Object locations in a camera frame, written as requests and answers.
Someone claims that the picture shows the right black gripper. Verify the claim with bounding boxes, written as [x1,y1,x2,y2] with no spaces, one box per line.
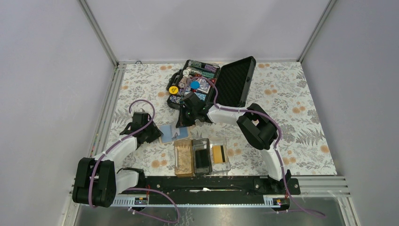
[176,105,197,129]

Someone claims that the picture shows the gold magnetic stripe cards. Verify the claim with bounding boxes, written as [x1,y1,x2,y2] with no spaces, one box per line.
[212,145,227,164]

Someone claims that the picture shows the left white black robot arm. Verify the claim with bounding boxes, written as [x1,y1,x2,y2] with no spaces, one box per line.
[72,112,163,207]

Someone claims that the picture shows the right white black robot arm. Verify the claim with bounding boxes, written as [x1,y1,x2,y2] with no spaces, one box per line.
[182,92,289,194]

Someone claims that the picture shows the blue playing card deck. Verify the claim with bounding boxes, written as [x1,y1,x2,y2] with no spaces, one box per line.
[196,78,211,94]

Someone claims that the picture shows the smoky black card holder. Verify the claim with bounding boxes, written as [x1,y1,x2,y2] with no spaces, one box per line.
[192,138,212,176]

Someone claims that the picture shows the amber transparent card holder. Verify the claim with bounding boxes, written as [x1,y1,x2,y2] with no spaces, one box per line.
[174,139,194,178]

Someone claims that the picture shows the black VIP cards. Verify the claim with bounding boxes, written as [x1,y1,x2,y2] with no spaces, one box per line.
[195,149,209,169]

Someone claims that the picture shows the clear transparent card holder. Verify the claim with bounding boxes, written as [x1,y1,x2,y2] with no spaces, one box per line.
[210,137,231,175]

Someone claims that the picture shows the blue round poker chip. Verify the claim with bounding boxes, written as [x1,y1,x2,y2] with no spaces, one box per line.
[190,81,200,89]

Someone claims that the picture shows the yellow round poker chip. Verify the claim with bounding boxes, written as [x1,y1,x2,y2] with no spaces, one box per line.
[168,86,179,95]

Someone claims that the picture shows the black poker chip case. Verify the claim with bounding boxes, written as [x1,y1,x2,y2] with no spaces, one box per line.
[167,56,256,110]

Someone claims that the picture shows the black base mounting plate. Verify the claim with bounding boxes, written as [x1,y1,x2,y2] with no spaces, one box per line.
[122,176,301,205]

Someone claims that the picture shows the floral patterned table mat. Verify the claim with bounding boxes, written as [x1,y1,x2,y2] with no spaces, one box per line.
[106,62,337,176]

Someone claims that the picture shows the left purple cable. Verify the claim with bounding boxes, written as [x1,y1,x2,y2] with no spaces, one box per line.
[88,99,157,209]

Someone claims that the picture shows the purple cable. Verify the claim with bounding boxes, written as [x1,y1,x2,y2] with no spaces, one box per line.
[88,99,157,209]
[181,76,292,200]

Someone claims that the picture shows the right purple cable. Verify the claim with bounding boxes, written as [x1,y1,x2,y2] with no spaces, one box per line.
[181,76,292,200]

